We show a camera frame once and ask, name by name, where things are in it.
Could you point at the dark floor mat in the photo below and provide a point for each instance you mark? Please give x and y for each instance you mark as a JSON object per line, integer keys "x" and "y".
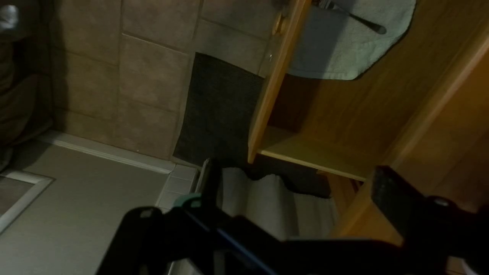
{"x": 215, "y": 126}

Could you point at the cream curtain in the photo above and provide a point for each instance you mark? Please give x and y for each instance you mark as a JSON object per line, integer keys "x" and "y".
{"x": 264, "y": 213}

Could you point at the wooden dresser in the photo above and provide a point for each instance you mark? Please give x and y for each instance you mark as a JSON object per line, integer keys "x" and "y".
{"x": 432, "y": 169}

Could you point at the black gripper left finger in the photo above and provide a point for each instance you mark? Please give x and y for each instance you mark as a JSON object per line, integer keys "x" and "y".
{"x": 147, "y": 242}

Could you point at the open wooden top drawer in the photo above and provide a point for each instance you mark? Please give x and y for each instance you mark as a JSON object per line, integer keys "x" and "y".
{"x": 348, "y": 128}

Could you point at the silver metal fork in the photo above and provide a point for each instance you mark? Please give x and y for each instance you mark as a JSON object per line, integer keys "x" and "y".
{"x": 332, "y": 5}

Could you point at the grey cloth in drawer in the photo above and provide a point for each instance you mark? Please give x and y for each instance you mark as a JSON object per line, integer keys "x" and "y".
{"x": 333, "y": 47}

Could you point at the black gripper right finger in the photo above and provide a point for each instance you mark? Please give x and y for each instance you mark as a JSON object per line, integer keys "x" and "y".
{"x": 432, "y": 228}

